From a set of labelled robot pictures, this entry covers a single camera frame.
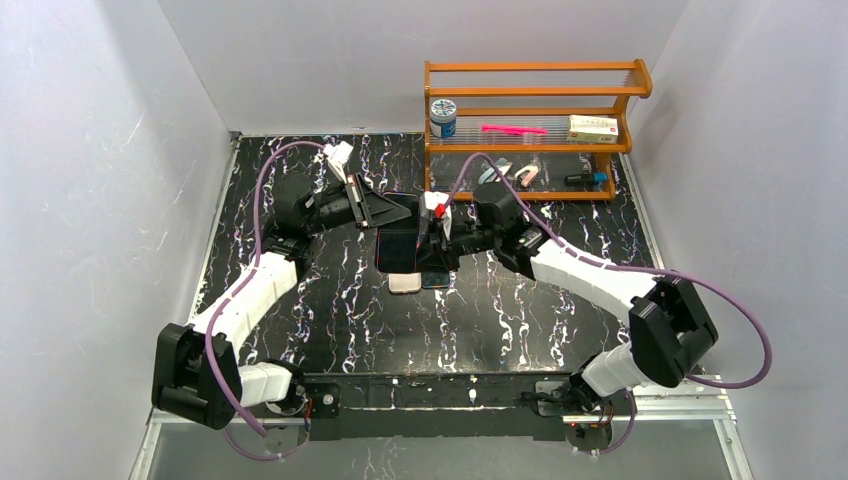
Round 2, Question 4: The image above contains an orange wooden shelf rack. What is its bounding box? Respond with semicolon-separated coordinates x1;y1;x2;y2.
424;59;653;202

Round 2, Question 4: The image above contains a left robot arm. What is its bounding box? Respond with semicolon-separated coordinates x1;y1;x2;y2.
151;174;416;432

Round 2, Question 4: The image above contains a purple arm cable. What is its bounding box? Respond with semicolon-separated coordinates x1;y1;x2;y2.
203;140;329;462
443;152;774;456

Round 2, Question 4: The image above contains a black blue marker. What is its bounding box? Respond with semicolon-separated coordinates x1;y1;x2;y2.
564;172;608;186

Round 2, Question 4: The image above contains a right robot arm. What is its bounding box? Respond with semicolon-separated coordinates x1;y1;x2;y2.
416;183;719;408

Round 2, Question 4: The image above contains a black remote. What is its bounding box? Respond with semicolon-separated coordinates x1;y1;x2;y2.
375;192;421;274

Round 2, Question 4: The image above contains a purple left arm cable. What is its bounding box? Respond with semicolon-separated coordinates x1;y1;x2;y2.
203;140;329;462

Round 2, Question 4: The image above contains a black smartphone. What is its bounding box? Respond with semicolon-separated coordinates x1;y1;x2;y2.
421;272;452;290

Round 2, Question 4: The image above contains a pink white clip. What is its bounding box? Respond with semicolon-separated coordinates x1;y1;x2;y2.
515;164;539;188

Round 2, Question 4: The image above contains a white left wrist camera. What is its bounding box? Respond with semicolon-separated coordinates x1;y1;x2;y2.
322;141;353;183

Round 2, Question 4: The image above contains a white red small box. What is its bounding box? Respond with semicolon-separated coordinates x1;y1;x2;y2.
567;115;619;144

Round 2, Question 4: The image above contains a pink phone case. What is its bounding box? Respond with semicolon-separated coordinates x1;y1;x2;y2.
388;273;422;295

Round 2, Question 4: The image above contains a pink pen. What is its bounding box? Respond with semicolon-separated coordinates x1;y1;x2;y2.
481;124;548;136

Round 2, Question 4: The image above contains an aluminium frame rail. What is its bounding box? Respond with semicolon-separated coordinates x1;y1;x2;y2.
148;374;738;425

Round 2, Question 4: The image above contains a teal white stapler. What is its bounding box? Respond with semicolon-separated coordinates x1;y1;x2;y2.
478;158;513;184

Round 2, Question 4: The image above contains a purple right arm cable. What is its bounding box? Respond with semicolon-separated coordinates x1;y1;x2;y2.
443;152;774;456

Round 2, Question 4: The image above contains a blue white round jar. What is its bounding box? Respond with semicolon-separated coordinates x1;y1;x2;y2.
429;99;458;138

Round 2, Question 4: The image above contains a black base bar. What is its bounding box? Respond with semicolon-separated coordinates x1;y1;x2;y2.
304;372;568;441

